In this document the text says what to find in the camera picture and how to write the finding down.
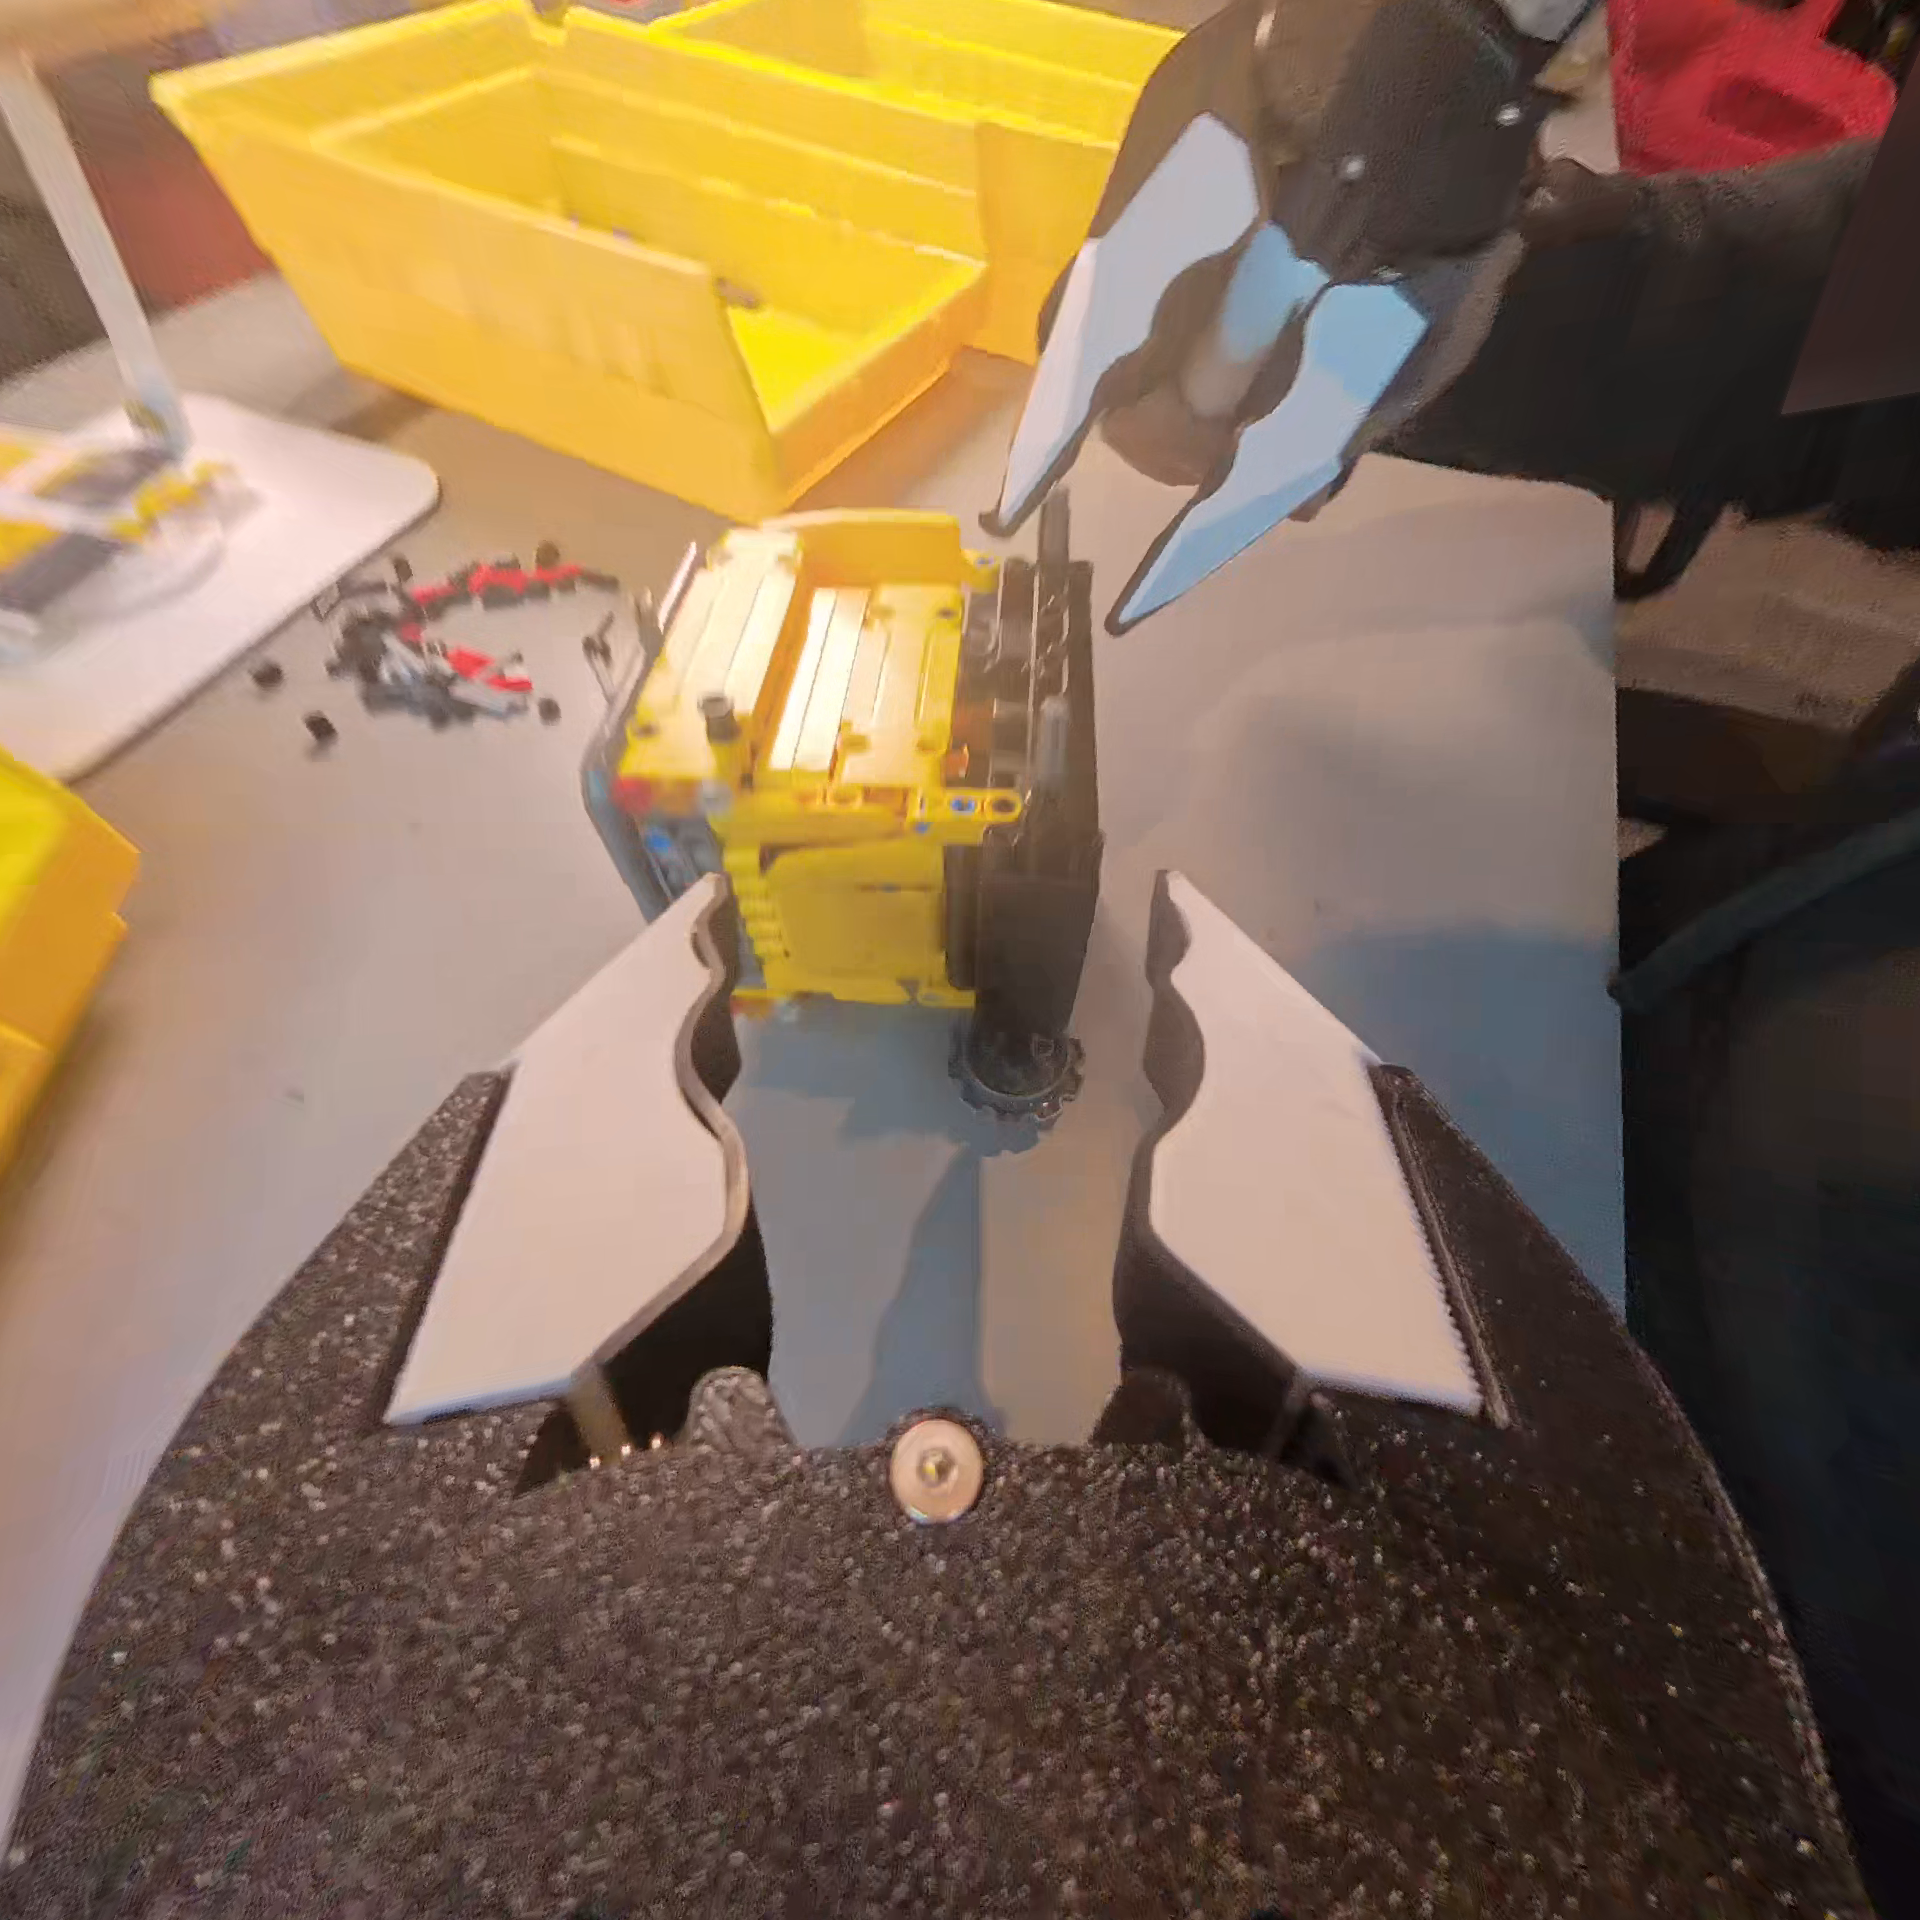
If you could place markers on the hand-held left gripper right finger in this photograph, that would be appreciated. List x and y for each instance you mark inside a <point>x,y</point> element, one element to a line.
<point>1305,1200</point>

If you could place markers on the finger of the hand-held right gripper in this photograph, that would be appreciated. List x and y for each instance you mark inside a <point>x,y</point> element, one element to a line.
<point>1126,287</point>
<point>1321,420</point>

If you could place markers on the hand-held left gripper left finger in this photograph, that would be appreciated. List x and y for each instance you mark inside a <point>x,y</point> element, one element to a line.
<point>586,1200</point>

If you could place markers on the black yellow toy brick vehicle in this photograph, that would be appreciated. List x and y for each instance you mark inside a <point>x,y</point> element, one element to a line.
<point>842,780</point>

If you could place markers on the person's right forearm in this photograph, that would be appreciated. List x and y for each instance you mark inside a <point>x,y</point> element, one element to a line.
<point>1681,332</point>

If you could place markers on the grey desk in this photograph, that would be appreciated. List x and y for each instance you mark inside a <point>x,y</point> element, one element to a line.
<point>1351,780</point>

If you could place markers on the yellow plastic bin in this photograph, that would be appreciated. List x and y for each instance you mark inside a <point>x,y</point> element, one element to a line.
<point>1052,91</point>
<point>60,930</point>

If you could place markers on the red plastic bin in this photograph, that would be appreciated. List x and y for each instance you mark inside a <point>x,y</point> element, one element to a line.
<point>1739,76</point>

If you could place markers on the pile of small brick parts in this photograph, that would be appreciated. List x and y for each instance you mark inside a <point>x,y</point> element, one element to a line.
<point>422,646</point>

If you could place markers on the yellow plastic box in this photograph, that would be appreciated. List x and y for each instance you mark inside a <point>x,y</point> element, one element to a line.
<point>540,270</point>

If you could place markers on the sticker sheet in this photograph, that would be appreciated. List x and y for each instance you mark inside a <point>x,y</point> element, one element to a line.
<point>92,510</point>

